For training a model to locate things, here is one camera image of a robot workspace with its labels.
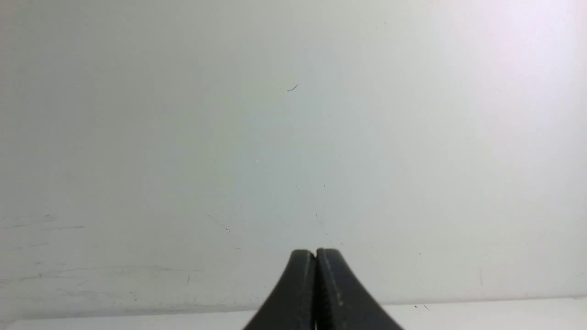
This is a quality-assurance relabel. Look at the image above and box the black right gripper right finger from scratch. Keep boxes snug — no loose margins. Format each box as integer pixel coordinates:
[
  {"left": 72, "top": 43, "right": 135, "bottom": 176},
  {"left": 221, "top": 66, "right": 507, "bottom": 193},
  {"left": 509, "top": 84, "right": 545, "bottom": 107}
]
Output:
[{"left": 316, "top": 248, "right": 402, "bottom": 330}]

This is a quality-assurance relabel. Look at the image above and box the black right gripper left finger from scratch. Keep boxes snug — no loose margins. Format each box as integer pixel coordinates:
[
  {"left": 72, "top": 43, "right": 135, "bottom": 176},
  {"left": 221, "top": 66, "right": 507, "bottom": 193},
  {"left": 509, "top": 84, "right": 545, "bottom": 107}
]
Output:
[{"left": 244, "top": 249, "right": 316, "bottom": 330}]

